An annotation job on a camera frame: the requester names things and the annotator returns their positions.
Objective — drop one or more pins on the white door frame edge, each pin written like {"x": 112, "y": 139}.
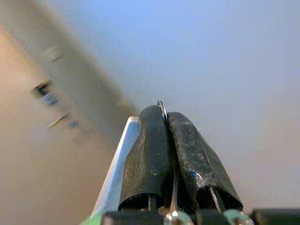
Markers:
{"x": 118, "y": 168}

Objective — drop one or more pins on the wooden door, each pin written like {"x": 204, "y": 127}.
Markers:
{"x": 47, "y": 112}

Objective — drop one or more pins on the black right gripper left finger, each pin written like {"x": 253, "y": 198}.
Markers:
{"x": 146, "y": 159}

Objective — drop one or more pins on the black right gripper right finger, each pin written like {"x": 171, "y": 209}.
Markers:
{"x": 199, "y": 161}

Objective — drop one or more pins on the silver door hinge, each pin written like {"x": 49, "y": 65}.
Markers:
{"x": 50, "y": 98}

